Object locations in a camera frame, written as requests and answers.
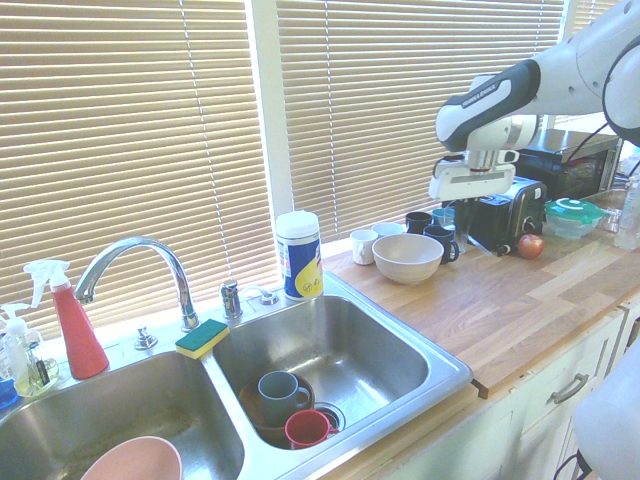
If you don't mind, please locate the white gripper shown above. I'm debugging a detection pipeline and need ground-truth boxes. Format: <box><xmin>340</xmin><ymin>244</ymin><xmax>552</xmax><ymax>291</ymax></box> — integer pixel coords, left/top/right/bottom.
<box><xmin>428</xmin><ymin>160</ymin><xmax>517</xmax><ymax>214</ymax></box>

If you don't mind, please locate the stainless steel double sink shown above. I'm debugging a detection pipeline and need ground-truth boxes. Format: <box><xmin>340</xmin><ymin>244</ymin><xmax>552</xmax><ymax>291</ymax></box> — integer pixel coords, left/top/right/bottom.
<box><xmin>0</xmin><ymin>284</ymin><xmax>475</xmax><ymax>480</ymax></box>

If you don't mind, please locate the white sink sprayer head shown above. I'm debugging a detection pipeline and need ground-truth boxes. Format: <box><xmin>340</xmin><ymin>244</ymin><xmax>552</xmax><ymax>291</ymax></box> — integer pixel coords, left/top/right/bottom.
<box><xmin>242</xmin><ymin>284</ymin><xmax>281</xmax><ymax>307</ymax></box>

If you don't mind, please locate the metal sink drain strainer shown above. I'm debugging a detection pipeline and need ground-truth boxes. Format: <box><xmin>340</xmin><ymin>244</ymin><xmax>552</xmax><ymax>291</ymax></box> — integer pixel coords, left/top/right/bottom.
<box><xmin>312</xmin><ymin>402</ymin><xmax>347</xmax><ymax>434</ymax></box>

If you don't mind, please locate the tall clear glass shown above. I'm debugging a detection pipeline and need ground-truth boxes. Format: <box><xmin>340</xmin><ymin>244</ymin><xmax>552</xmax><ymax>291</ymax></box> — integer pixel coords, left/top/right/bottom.
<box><xmin>453</xmin><ymin>199</ymin><xmax>475</xmax><ymax>255</ymax></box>

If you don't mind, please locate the dark blue mug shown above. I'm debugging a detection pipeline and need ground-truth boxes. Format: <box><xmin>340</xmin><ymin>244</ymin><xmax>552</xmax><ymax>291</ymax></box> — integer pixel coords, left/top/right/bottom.
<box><xmin>423</xmin><ymin>224</ymin><xmax>460</xmax><ymax>265</ymax></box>

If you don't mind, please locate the black and silver toaster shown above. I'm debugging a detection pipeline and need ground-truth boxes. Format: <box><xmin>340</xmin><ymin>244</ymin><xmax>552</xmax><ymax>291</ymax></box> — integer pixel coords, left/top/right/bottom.
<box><xmin>467</xmin><ymin>177</ymin><xmax>549</xmax><ymax>256</ymax></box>

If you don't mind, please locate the black mug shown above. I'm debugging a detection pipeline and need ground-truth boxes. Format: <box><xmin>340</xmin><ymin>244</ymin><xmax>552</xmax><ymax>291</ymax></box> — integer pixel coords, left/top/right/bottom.
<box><xmin>404</xmin><ymin>211</ymin><xmax>434</xmax><ymax>235</ymax></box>

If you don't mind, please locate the red apple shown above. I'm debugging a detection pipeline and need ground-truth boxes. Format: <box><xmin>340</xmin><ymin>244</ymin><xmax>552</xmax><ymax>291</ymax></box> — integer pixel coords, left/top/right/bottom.
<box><xmin>517</xmin><ymin>233</ymin><xmax>545</xmax><ymax>260</ymax></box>

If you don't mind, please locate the beige ceramic bowl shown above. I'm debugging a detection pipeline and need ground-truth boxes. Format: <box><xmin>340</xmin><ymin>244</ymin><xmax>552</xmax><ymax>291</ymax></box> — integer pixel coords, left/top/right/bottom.
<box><xmin>372</xmin><ymin>232</ymin><xmax>445</xmax><ymax>286</ymax></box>

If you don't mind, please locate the clear container green lid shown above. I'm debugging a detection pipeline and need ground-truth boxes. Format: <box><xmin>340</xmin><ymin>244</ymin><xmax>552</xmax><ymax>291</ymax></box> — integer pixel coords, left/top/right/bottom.
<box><xmin>544</xmin><ymin>197</ymin><xmax>606</xmax><ymax>240</ymax></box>

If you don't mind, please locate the black microwave oven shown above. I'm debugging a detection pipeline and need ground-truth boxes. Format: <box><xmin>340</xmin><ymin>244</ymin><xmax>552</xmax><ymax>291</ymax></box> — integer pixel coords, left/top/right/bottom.
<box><xmin>514</xmin><ymin>128</ymin><xmax>624</xmax><ymax>204</ymax></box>

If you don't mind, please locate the white ribbed cup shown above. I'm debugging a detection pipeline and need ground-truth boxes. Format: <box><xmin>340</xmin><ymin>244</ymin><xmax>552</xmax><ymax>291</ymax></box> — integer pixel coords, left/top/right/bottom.
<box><xmin>349</xmin><ymin>228</ymin><xmax>380</xmax><ymax>266</ymax></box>

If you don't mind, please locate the medium beige window blind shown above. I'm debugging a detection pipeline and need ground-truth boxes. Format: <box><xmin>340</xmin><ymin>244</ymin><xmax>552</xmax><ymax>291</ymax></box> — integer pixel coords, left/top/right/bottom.
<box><xmin>274</xmin><ymin>0</ymin><xmax>567</xmax><ymax>249</ymax></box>

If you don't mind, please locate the clear water bottle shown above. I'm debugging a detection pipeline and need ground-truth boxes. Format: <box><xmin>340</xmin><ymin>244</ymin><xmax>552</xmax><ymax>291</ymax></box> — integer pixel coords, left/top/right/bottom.
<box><xmin>613</xmin><ymin>174</ymin><xmax>640</xmax><ymax>251</ymax></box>

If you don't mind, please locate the white wipes canister yellow label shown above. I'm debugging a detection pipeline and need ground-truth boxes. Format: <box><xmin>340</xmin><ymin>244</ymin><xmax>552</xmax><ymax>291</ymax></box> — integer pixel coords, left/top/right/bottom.
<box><xmin>275</xmin><ymin>209</ymin><xmax>325</xmax><ymax>302</ymax></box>

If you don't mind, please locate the narrow beige window blind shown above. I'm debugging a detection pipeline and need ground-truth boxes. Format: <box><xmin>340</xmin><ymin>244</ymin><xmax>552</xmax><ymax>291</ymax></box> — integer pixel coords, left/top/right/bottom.
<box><xmin>569</xmin><ymin>0</ymin><xmax>624</xmax><ymax>41</ymax></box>

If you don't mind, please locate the white kitchen cabinet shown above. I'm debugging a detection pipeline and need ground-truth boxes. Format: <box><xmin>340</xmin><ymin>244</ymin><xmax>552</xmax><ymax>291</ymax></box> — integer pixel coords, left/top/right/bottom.
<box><xmin>379</xmin><ymin>299</ymin><xmax>640</xmax><ymax>480</ymax></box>

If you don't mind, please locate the gray mug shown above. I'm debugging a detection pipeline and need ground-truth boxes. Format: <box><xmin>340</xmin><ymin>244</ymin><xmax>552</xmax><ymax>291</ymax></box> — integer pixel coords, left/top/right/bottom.
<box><xmin>257</xmin><ymin>370</ymin><xmax>312</xmax><ymax>426</ymax></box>

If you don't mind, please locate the red mug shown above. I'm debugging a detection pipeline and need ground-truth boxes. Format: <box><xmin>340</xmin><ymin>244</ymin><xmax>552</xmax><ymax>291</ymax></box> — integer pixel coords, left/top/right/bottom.
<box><xmin>284</xmin><ymin>409</ymin><xmax>340</xmax><ymax>450</ymax></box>

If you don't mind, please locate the brown wooden bowl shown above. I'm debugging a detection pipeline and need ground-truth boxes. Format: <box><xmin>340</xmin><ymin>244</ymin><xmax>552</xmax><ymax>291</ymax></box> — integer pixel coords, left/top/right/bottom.
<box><xmin>238</xmin><ymin>372</ymin><xmax>316</xmax><ymax>450</ymax></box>

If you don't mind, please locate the green and yellow sponge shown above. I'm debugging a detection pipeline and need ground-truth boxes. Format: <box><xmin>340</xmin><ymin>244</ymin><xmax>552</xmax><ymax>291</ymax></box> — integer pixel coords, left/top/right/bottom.
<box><xmin>174</xmin><ymin>318</ymin><xmax>230</xmax><ymax>360</ymax></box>

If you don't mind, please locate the chrome gooseneck faucet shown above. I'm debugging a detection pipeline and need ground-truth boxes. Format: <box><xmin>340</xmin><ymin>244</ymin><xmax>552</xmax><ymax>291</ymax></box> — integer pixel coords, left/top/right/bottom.
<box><xmin>73</xmin><ymin>235</ymin><xmax>202</xmax><ymax>332</ymax></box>

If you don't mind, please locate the wide beige window blind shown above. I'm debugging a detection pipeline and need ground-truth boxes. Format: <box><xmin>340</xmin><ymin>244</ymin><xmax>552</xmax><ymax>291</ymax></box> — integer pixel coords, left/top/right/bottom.
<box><xmin>0</xmin><ymin>0</ymin><xmax>267</xmax><ymax>341</ymax></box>

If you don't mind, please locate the red spray bottle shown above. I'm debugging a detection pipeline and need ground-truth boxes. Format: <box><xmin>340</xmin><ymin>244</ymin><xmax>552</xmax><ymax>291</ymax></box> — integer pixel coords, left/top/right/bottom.
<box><xmin>23</xmin><ymin>259</ymin><xmax>110</xmax><ymax>380</ymax></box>

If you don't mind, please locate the pink plastic bowl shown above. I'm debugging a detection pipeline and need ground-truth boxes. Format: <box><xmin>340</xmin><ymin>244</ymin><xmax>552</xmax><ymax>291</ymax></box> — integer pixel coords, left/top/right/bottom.
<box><xmin>79</xmin><ymin>435</ymin><xmax>184</xmax><ymax>480</ymax></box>

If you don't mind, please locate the yellow liquid glass bottle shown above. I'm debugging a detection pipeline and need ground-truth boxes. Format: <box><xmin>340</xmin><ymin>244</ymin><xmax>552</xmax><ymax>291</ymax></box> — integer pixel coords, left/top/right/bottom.
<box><xmin>13</xmin><ymin>344</ymin><xmax>60</xmax><ymax>399</ymax></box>

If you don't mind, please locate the clear pump soap bottle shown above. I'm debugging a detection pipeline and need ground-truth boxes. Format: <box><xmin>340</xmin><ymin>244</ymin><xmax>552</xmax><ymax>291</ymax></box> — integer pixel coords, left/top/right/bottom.
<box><xmin>0</xmin><ymin>302</ymin><xmax>30</xmax><ymax>384</ymax></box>

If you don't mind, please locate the blue plastic item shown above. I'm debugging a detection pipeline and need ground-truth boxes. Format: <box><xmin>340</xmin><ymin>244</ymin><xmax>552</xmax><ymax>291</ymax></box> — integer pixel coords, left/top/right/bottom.
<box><xmin>0</xmin><ymin>377</ymin><xmax>20</xmax><ymax>410</ymax></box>

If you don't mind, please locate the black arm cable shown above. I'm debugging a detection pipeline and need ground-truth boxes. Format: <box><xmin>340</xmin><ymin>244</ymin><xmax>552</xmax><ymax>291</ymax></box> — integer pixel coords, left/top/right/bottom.
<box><xmin>601</xmin><ymin>47</ymin><xmax>640</xmax><ymax>149</ymax></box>

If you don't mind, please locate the metal cabinet drawer handle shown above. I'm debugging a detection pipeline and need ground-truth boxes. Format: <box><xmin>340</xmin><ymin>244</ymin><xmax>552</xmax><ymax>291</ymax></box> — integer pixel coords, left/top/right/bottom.
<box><xmin>551</xmin><ymin>372</ymin><xmax>590</xmax><ymax>405</ymax></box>

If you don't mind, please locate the black floor cable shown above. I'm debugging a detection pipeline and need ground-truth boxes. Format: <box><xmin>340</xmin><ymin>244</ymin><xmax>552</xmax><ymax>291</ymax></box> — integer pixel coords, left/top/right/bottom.
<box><xmin>553</xmin><ymin>446</ymin><xmax>595</xmax><ymax>480</ymax></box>

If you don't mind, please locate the chrome faucet handle knob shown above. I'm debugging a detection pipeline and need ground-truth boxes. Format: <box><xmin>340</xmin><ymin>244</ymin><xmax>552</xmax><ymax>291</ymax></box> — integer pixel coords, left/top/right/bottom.
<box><xmin>133</xmin><ymin>324</ymin><xmax>159</xmax><ymax>351</ymax></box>

